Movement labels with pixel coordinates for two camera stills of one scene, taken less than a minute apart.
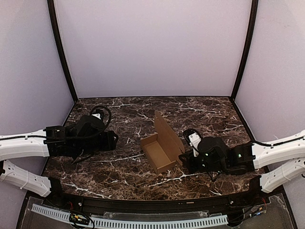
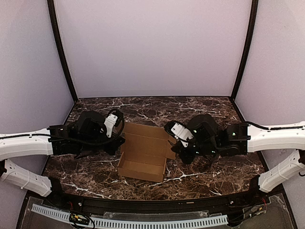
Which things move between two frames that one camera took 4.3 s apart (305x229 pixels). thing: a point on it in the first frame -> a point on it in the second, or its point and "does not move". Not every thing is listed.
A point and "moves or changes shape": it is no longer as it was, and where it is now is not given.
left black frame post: x=51 y=6 does not move
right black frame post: x=254 y=14 does not move
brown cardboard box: x=161 y=150 moves or changes shape
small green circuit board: x=78 y=218 does not move
